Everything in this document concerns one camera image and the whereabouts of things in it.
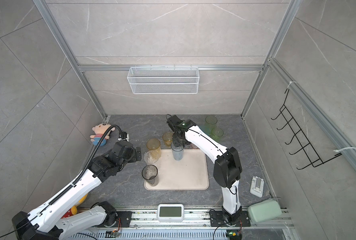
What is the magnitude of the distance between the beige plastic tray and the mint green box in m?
0.25

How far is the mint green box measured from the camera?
2.41ft

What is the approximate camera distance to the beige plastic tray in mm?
862
